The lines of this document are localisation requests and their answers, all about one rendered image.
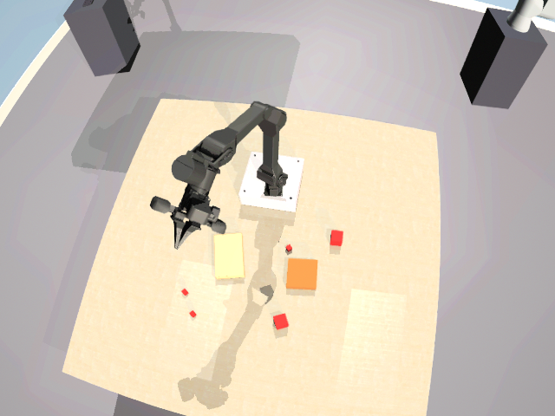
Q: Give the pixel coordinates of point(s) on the red cube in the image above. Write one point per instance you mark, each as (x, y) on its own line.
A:
(336, 238)
(281, 321)

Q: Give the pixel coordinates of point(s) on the orange square block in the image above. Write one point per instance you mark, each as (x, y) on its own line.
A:
(302, 274)

